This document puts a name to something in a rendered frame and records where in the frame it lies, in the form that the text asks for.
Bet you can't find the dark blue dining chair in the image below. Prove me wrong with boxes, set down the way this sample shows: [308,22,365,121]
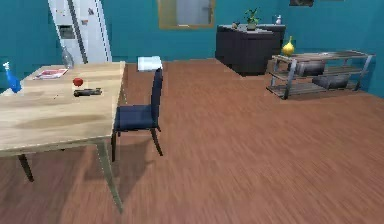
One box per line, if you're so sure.
[110,67,164,163]

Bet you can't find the white bin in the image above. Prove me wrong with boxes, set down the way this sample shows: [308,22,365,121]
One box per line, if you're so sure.
[137,55,164,73]

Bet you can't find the black cabinet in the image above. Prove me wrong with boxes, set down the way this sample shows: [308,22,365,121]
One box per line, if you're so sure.
[215,23,287,77]

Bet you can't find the yellow framed window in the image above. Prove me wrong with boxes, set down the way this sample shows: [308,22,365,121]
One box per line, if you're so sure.
[157,0,217,30]

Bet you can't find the black remote control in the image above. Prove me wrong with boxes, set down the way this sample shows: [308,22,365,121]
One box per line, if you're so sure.
[73,87,103,98]

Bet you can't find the green house plant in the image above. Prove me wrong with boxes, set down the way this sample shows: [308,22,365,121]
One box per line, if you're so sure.
[244,7,261,32]

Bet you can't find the yellow vase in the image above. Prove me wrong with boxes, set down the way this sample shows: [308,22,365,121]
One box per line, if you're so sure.
[281,35,296,57]

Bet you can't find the grey box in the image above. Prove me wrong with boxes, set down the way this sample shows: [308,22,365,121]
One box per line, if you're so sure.
[312,75,351,90]
[295,60,326,77]

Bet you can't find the grey metal wooden shelf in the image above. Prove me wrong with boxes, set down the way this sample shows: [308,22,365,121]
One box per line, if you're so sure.
[266,49,376,101]

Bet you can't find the clear glass bottle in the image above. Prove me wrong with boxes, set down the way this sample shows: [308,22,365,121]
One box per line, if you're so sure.
[61,46,75,70]

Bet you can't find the white grey fridge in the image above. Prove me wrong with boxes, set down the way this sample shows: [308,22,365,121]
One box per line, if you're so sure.
[47,0,113,65]

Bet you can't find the light wooden dining table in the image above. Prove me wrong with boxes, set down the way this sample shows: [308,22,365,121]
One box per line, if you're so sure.
[0,60,127,214]

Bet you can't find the red white magazine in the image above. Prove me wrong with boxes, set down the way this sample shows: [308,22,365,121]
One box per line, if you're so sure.
[33,68,69,81]

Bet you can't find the blue spray bottle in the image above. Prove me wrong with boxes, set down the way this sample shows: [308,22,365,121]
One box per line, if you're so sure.
[2,61,22,94]

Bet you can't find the dark framed wall picture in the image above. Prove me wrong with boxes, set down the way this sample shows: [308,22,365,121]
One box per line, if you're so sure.
[289,0,315,8]

